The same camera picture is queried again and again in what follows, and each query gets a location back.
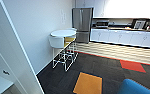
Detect yellow chair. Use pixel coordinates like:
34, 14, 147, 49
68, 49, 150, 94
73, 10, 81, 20
63, 36, 78, 56

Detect white lower kitchen cabinets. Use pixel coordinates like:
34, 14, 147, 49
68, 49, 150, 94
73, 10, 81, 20
89, 28, 150, 51

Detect blue sofa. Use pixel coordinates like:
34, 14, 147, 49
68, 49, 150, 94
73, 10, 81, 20
116, 78, 150, 94

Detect black microwave oven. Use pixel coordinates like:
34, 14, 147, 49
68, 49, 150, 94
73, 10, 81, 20
95, 20, 111, 29

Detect black framed counter display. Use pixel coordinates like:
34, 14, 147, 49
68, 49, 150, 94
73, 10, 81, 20
132, 18, 147, 30

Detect white upper kitchen cabinets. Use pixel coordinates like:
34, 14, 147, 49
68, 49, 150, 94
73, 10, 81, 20
74, 0, 150, 20

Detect steel refrigerator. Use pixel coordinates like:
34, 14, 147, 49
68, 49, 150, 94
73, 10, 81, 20
71, 7, 95, 45

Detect small black door latch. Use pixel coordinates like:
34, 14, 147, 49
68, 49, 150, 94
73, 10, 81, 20
2, 69, 11, 77

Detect white kitchen cabinets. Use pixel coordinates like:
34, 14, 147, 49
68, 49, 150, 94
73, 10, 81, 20
74, 0, 150, 20
89, 28, 150, 51

